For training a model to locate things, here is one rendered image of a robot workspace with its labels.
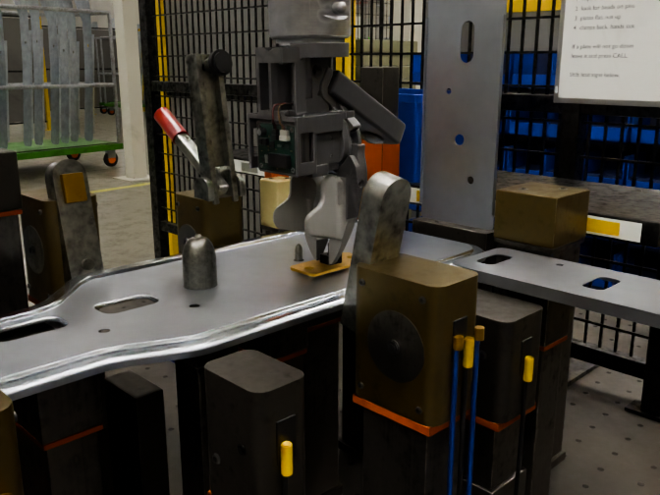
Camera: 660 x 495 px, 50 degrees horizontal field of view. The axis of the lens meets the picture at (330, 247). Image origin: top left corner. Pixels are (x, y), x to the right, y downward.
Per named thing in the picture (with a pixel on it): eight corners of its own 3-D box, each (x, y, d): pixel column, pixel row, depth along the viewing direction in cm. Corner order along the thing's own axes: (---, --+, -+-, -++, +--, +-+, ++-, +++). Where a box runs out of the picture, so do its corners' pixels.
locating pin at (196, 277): (196, 308, 66) (192, 240, 64) (177, 301, 68) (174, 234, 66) (224, 301, 68) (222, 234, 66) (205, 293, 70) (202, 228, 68)
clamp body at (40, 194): (76, 526, 80) (41, 202, 71) (36, 487, 88) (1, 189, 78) (129, 503, 85) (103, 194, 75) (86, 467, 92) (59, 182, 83)
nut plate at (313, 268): (313, 277, 68) (313, 265, 68) (287, 269, 71) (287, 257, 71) (372, 260, 74) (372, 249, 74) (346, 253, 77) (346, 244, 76)
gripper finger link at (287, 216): (264, 261, 71) (264, 172, 68) (307, 249, 75) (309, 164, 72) (284, 269, 69) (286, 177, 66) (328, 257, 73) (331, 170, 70)
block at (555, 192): (533, 483, 88) (557, 196, 79) (479, 459, 93) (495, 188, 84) (565, 459, 93) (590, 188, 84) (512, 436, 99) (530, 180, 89)
